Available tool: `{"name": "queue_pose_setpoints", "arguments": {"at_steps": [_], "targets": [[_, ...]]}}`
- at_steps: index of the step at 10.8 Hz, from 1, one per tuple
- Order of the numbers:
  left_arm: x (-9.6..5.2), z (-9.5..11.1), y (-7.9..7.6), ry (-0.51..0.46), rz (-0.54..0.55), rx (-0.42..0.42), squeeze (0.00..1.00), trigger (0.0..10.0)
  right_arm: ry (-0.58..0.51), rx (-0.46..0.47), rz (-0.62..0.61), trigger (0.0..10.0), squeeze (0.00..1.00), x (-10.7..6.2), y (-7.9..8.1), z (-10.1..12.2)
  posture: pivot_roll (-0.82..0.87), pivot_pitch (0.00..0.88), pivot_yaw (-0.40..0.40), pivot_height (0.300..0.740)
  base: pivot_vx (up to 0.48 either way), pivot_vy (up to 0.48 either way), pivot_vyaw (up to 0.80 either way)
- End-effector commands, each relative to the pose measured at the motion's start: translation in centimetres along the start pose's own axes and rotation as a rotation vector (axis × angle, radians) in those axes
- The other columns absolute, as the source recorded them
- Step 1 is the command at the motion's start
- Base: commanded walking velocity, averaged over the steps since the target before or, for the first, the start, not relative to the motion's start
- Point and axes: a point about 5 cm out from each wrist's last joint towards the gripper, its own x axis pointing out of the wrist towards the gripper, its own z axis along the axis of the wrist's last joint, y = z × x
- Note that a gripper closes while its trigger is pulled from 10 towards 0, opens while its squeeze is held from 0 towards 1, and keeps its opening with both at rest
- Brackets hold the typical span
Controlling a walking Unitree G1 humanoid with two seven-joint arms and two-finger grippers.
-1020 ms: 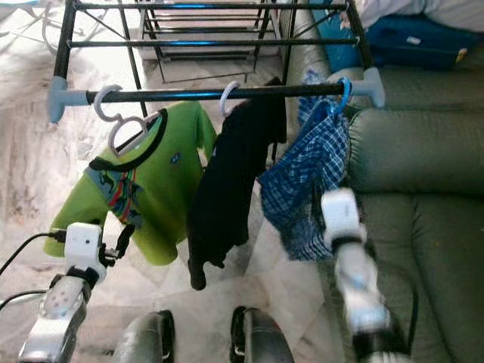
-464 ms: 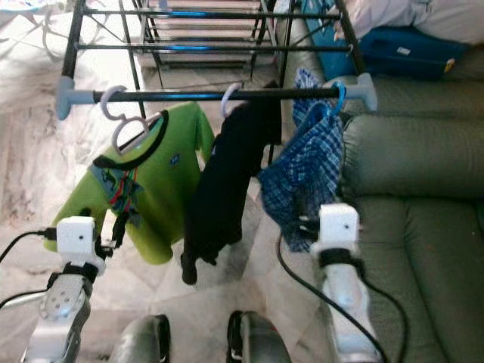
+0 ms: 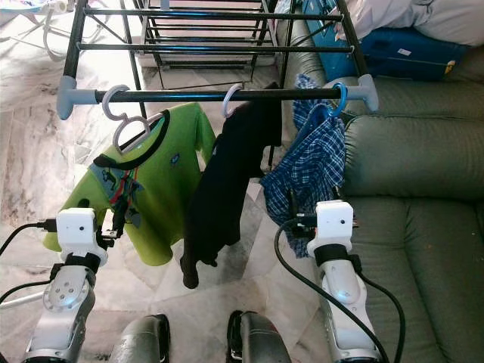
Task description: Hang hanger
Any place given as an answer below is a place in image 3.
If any blue plaid shirt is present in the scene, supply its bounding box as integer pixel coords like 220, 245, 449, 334
259, 73, 347, 259

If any blue plastic hanger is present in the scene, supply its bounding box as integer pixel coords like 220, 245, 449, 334
302, 82, 349, 144

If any white plastic hanger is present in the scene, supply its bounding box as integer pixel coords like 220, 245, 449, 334
102, 85, 160, 156
222, 83, 244, 119

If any green t-shirt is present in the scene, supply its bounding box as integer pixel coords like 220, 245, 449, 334
43, 102, 216, 267

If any black long garment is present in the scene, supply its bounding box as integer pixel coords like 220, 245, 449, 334
180, 83, 281, 290

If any robot left leg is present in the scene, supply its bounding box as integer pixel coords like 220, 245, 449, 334
110, 316, 171, 363

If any robot leg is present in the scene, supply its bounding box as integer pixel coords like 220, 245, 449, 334
225, 310, 296, 363
110, 316, 171, 363

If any robot right leg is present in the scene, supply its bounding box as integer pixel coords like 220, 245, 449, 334
225, 310, 296, 363

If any grey leather sofa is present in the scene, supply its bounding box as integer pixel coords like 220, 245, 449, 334
272, 15, 484, 363

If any white pillow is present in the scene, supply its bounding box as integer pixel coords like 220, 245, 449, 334
344, 0, 484, 48

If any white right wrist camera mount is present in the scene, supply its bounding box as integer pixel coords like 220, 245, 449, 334
306, 200, 356, 262

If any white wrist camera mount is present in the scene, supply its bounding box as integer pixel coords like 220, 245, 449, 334
306, 200, 356, 262
57, 207, 98, 265

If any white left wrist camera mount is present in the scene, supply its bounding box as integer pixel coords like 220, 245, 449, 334
57, 207, 98, 265

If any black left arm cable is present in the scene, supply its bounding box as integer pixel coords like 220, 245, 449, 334
0, 219, 57, 303

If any white cable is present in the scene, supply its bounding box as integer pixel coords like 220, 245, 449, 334
0, 293, 39, 311

